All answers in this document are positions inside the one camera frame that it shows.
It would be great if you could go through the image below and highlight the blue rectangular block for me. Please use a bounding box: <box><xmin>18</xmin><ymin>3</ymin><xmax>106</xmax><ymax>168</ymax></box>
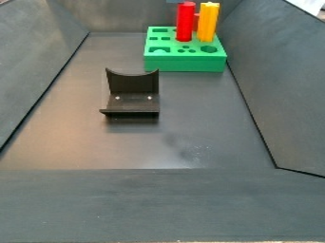
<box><xmin>165</xmin><ymin>0</ymin><xmax>186</xmax><ymax>4</ymax></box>

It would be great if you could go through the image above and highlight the green shape sorter board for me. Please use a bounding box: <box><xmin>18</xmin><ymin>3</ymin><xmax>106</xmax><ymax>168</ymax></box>
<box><xmin>143</xmin><ymin>27</ymin><xmax>228</xmax><ymax>72</ymax></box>

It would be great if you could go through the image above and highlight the black curved holder stand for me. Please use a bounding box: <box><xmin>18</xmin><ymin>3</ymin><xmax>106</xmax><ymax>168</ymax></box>
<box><xmin>99</xmin><ymin>68</ymin><xmax>161</xmax><ymax>116</ymax></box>

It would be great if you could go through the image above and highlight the small orange-red peg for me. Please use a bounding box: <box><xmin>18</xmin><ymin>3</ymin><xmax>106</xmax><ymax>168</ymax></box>
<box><xmin>193</xmin><ymin>13</ymin><xmax>200</xmax><ymax>31</ymax></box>

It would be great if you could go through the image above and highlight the red cylinder peg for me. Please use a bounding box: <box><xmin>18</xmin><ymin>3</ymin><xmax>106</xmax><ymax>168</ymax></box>
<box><xmin>177</xmin><ymin>1</ymin><xmax>196</xmax><ymax>42</ymax></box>

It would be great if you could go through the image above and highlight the yellow star-shaped peg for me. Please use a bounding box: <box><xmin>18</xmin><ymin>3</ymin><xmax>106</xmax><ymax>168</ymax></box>
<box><xmin>197</xmin><ymin>2</ymin><xmax>221</xmax><ymax>42</ymax></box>

